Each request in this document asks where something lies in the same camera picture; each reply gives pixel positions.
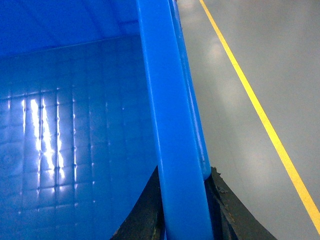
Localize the large blue plastic crate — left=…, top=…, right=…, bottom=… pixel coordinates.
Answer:
left=0, top=0, right=214, bottom=240

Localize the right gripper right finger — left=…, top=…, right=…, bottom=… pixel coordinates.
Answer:
left=204, top=167, right=275, bottom=240

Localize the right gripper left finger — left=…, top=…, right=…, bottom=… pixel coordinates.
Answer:
left=111, top=167, right=166, bottom=240

